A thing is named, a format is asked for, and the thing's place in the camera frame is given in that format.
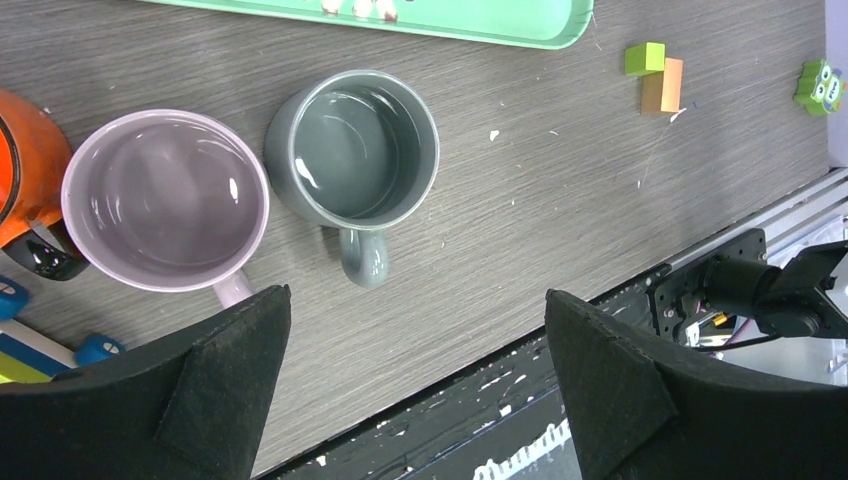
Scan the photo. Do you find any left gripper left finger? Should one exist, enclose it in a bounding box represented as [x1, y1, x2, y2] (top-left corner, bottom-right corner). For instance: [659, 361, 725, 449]
[1, 285, 291, 479]

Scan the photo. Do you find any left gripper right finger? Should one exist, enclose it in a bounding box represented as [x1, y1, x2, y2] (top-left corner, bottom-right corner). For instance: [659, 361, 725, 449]
[545, 290, 847, 479]

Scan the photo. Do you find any lilac mug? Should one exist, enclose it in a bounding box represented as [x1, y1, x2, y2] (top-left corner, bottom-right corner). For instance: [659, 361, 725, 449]
[60, 109, 270, 308]

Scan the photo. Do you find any orange mug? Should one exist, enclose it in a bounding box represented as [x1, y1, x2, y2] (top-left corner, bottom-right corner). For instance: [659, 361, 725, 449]
[1, 90, 88, 281]

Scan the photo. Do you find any grey mug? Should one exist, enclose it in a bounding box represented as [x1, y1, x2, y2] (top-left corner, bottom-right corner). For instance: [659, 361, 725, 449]
[263, 70, 440, 289]

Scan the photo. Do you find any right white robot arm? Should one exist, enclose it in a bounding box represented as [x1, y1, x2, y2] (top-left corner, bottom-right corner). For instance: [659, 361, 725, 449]
[701, 240, 847, 339]

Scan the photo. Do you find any toy brick car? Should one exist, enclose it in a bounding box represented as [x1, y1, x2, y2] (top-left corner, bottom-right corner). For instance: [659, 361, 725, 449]
[1, 276, 126, 384]

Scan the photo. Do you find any wooden block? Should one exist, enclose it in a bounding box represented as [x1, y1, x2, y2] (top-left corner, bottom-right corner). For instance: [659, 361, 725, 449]
[640, 58, 684, 114]

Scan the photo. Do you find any green cube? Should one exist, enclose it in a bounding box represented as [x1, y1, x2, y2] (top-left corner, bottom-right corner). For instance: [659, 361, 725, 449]
[623, 42, 666, 77]

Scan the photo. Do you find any green floral tray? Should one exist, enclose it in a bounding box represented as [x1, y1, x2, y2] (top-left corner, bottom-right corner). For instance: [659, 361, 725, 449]
[161, 0, 595, 50]

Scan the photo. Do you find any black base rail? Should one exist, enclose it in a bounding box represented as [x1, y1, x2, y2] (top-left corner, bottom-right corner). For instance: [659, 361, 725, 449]
[258, 228, 770, 480]

